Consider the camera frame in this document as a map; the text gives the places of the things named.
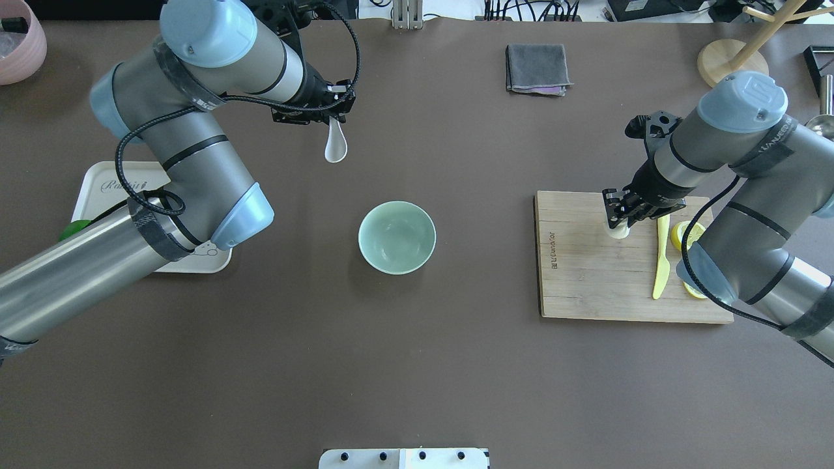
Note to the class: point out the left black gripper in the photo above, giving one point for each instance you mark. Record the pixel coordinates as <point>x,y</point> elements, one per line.
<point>315,88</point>

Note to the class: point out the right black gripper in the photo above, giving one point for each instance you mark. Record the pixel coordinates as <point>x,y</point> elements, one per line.
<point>646,184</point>

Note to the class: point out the white ceramic spoon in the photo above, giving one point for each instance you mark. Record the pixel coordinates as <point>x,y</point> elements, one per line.
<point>336,147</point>

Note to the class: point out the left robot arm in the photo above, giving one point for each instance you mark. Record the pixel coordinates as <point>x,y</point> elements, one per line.
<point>185,183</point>

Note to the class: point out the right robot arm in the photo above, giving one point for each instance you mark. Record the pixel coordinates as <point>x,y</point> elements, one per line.
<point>783,176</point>

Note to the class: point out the pale green bowl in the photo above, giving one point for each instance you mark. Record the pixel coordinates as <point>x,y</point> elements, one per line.
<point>397,237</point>

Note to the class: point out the pink bowl with cubes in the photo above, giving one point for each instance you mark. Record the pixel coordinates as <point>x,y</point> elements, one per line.
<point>22,53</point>

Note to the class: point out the bamboo cutting board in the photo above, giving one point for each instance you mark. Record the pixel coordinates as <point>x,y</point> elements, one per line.
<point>583,273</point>

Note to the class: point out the yellow plastic knife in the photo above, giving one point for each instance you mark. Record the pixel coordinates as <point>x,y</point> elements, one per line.
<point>662,266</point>

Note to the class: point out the grey folded cloth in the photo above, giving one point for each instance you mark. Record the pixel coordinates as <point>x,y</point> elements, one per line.
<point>539,69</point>

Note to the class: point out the wooden mug tree stand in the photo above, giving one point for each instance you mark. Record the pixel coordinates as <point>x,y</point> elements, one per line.
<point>722,57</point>

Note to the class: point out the silver metal scoop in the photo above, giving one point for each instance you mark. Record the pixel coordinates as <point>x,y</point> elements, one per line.
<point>822,124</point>

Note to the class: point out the green lime toy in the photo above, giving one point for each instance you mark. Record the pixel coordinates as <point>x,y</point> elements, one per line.
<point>73,228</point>

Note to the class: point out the lemon half near handle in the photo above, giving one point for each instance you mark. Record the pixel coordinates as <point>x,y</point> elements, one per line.
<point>681,231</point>

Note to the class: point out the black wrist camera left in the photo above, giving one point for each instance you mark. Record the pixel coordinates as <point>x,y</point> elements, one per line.
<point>283,17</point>

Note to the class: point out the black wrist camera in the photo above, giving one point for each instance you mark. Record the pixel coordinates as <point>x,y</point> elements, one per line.
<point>283,17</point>
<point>653,129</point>

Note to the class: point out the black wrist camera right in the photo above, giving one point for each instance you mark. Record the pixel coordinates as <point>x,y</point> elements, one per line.
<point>653,129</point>

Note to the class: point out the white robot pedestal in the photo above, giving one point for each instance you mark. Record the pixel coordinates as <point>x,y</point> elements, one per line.
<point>454,457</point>

